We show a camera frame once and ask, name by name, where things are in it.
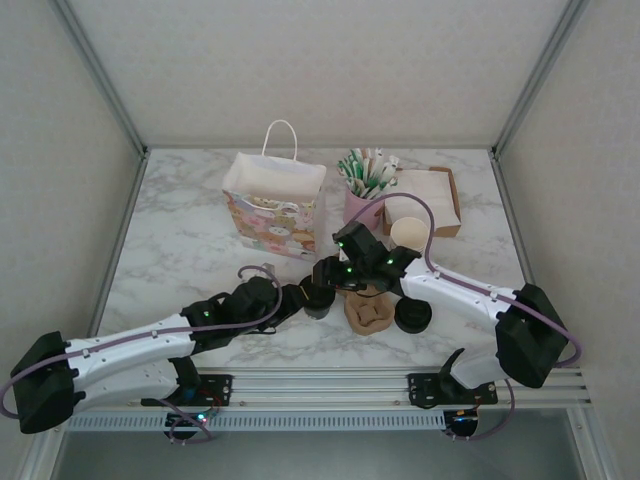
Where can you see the aluminium frame post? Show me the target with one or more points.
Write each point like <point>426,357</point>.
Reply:
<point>102,75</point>
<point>539,75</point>

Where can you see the white napkin stack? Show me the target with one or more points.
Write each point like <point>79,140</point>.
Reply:
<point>425,192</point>

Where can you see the brown pulp cup carrier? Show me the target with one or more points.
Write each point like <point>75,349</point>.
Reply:
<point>367,315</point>

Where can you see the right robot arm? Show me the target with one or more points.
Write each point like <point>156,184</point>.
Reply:
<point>450,295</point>

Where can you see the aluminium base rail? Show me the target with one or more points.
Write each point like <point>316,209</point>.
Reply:
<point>320,387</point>

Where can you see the white paper wrapped straw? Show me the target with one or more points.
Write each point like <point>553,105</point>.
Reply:
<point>376,167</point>
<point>389,172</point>

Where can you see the black paper coffee cup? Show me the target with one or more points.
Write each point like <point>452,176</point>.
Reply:
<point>320,310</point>

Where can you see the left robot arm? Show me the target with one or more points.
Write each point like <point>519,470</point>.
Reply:
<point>125,360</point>

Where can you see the pink straw holder cup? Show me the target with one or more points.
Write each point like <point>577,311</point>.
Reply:
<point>357,207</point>

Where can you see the cartoon print gift bag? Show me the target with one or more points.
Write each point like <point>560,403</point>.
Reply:
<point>272,230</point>

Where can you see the cream paper cup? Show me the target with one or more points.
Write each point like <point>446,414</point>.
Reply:
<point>409,232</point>

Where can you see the aluminium lower frame beam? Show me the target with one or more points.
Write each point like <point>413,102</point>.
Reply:
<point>42,455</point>
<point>592,445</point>

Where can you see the black plastic cup lid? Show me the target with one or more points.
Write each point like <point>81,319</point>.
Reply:
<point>412,310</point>

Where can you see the small controller board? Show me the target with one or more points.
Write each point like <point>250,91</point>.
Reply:
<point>192,419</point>
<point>462,417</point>

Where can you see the kraft cardboard napkin box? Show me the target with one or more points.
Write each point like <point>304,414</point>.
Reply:
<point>450,230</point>

